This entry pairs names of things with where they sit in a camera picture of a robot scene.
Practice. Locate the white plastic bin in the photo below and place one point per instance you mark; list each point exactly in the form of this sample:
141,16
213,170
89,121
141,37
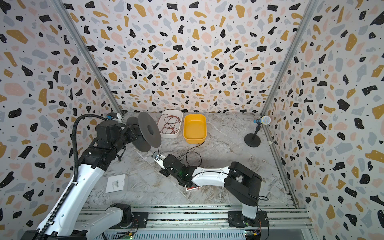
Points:
170,123

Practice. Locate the aluminium corner rail right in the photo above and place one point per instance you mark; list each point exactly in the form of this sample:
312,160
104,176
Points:
291,52

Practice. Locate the yellow plastic bin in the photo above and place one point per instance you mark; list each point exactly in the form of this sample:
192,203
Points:
195,129

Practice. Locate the blue toy microphone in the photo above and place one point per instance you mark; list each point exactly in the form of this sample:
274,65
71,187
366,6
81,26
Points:
265,120

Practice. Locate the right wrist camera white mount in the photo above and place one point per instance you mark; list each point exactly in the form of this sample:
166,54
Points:
159,158

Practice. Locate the white paper label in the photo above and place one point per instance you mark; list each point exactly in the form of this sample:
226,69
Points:
117,184

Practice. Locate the aluminium corner rail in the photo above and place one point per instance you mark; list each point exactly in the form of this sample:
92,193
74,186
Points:
291,52
65,16

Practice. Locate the aluminium corner rail left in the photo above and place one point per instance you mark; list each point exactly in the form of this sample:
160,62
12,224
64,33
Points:
65,16

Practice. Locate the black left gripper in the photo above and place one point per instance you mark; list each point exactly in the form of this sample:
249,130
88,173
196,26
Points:
132,136

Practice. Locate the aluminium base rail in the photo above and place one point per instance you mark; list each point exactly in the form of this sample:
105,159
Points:
217,222

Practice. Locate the black microphone stand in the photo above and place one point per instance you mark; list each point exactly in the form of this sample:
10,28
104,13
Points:
253,140

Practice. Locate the grey perforated cable spool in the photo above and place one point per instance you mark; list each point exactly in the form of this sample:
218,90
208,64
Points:
146,130

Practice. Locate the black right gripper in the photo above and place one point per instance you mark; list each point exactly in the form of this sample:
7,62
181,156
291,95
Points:
165,163

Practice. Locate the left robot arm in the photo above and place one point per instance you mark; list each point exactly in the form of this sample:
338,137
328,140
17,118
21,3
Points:
89,167

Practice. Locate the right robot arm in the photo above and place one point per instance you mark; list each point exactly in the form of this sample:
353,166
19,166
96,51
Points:
240,181

